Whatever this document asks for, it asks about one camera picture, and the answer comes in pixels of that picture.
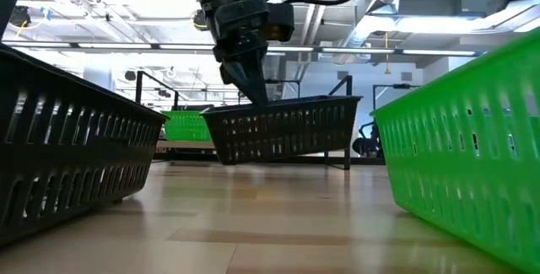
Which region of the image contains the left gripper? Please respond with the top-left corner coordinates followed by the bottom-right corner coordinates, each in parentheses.
top-left (210, 0), bottom-right (272, 108)

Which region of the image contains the black slotted plastic basket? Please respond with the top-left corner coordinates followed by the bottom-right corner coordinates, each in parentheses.
top-left (200, 94), bottom-right (364, 166)
top-left (0, 42), bottom-right (170, 248)

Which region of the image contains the green slotted plastic basket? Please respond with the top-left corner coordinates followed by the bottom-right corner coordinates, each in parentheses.
top-left (370, 24), bottom-right (540, 273)
top-left (162, 110), bottom-right (212, 142)

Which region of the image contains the wooden shelf board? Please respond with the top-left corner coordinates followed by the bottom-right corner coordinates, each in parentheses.
top-left (156, 140), bottom-right (216, 151)

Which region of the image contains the white building column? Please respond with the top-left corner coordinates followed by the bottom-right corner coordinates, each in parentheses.
top-left (83, 52), bottom-right (118, 94)

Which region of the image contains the black bag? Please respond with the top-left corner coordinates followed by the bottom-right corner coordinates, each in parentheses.
top-left (352, 121), bottom-right (386, 158)

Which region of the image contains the bright ceiling light panel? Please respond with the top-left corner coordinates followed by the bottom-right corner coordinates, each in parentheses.
top-left (356, 14), bottom-right (486, 35)

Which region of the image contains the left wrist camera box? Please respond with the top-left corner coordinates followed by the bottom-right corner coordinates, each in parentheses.
top-left (264, 2), bottom-right (296, 42)

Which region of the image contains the black metal shelf end frame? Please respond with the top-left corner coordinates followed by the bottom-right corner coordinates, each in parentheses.
top-left (134, 70), bottom-right (181, 162)
top-left (323, 74), bottom-right (354, 170)

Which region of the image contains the yellow hanging cord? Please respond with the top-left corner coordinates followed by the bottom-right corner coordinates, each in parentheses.
top-left (382, 32), bottom-right (392, 75)

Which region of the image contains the black background metal frame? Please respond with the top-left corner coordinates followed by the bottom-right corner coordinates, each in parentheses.
top-left (373, 83), bottom-right (422, 137)

